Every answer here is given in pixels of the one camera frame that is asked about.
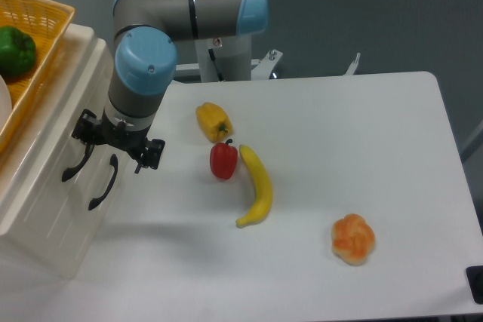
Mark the green bell pepper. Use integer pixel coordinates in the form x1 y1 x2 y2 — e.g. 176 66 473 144
1 26 36 77

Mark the white table bracket right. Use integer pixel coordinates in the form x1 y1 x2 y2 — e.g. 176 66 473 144
344 52 361 76

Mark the black device at table edge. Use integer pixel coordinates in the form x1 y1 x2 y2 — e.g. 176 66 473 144
466 265 483 305

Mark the black drawer handle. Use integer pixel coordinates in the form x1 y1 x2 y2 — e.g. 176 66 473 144
61 143 95 182
88 154 119 211

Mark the white plate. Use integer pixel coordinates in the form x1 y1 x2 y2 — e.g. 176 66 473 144
0 77 12 130

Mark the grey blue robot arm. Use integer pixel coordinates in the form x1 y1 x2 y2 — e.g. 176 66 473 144
72 0 269 169

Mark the white drawer cabinet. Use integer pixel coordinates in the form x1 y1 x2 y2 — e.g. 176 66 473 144
0 23 142 280

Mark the orange knotted bread roll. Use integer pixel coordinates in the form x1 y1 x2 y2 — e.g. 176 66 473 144
331 213 376 265

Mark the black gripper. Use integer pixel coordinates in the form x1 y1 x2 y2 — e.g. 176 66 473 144
72 109 165 173

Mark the black top drawer handle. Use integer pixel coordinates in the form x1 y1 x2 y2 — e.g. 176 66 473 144
61 143 95 182

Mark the black lower drawer handle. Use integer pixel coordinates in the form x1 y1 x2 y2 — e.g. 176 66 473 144
88 154 119 211

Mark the red bell pepper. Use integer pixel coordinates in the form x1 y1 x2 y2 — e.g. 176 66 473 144
210 139 238 180

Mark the yellow banana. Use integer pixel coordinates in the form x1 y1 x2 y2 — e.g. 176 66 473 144
235 145 273 228

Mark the yellow bell pepper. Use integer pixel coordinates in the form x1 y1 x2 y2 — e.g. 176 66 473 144
195 102 233 143

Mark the yellow plastic basket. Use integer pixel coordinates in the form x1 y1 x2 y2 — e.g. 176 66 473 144
1 0 75 154

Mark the white drawer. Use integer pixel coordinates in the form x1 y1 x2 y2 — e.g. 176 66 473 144
0 37 125 235

